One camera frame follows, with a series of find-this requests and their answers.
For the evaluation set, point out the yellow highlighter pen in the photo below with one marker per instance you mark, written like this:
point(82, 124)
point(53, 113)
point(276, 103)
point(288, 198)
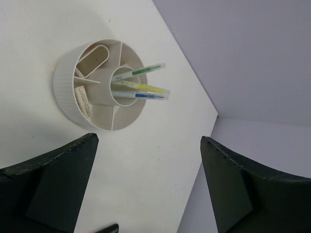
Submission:
point(142, 87)

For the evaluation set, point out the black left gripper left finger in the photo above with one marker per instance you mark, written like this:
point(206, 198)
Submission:
point(44, 194)

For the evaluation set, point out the blue ballpoint pen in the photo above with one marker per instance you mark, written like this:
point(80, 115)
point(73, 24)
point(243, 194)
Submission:
point(139, 95)

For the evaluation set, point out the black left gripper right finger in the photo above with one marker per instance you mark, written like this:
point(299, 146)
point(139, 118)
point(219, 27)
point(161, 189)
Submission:
point(249, 197)

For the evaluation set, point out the white boxed eraser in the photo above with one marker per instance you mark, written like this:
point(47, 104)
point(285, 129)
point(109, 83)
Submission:
point(82, 100)

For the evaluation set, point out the white round divided organizer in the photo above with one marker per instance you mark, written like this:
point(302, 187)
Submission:
point(108, 113)

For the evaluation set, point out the blue capped black highlighter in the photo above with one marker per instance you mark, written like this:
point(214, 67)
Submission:
point(114, 228)

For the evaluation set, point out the green pen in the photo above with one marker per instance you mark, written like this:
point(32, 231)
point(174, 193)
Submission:
point(132, 73)

